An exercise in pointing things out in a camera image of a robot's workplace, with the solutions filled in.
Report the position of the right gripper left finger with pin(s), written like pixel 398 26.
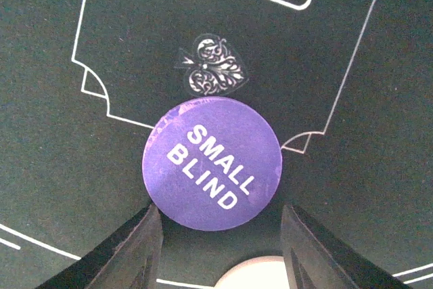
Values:
pixel 128 258

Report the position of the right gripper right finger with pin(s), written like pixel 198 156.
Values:
pixel 315 258

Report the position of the white dealer button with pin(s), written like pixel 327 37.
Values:
pixel 268 272

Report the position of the purple small blind button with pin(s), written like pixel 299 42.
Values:
pixel 211 164

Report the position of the round black poker mat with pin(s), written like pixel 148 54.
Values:
pixel 346 86

